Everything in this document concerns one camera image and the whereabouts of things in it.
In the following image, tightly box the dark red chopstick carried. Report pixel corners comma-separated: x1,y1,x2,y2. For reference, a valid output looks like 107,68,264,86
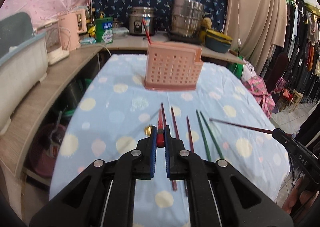
209,118,273,135

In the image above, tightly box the stainless steel steamer pot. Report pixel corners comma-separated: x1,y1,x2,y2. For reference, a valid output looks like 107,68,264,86
170,0,204,37

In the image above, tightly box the red chopstick in holder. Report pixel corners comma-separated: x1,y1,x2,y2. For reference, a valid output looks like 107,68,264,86
142,18,151,44

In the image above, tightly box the navy patterned cloth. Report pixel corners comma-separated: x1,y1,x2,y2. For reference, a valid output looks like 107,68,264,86
92,0,227,32

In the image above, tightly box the silver rice cooker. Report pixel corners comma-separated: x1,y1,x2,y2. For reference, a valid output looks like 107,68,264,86
129,6,156,36

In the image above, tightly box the teal yellow bowl stack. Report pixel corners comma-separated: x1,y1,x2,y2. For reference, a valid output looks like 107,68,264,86
205,29,233,54

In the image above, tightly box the pink electric kettle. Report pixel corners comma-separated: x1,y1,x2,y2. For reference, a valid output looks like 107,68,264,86
57,9,87,51

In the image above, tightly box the wooden counter shelf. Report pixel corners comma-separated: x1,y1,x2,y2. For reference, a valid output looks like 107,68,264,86
0,32,246,180

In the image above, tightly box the white power cord switch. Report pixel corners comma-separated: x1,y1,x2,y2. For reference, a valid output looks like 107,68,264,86
228,0,241,60

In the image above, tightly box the pink perforated utensil holder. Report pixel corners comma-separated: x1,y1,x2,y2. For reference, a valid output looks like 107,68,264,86
144,42,203,91

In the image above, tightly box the dark red chopstick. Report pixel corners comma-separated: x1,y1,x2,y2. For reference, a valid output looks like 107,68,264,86
161,103,167,127
186,116,194,152
170,106,181,191

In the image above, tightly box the beige hanging cloth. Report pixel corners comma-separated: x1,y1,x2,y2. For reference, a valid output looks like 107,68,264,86
223,0,287,73

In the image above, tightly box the green detergent box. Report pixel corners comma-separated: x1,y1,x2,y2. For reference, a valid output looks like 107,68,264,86
95,17,113,44

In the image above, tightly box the white blue plastic bin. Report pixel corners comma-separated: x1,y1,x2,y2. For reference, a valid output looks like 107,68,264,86
0,12,49,135

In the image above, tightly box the pink floral fabric bundle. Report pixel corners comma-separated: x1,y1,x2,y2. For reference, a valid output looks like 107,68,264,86
240,61,276,118

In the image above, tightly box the green chopstick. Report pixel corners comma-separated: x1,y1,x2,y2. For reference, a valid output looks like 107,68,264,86
196,110,212,162
200,112,225,159

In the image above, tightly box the blue dotted tablecloth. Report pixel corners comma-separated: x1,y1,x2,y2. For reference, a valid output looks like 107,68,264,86
49,53,291,227

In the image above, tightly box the gold flower spoon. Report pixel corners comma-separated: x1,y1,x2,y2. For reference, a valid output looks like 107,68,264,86
144,125,152,137

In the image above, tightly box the white small appliance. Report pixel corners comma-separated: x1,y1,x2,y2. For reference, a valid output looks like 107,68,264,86
35,19,69,66

